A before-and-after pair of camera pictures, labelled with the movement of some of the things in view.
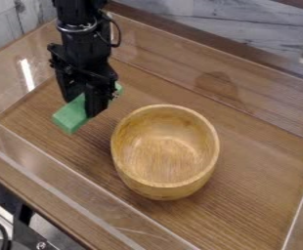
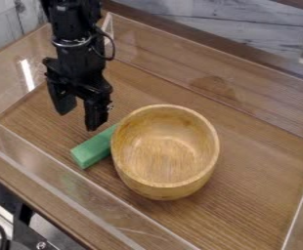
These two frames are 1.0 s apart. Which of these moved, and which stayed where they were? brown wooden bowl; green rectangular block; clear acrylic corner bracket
Moved: green rectangular block
Stayed: clear acrylic corner bracket; brown wooden bowl
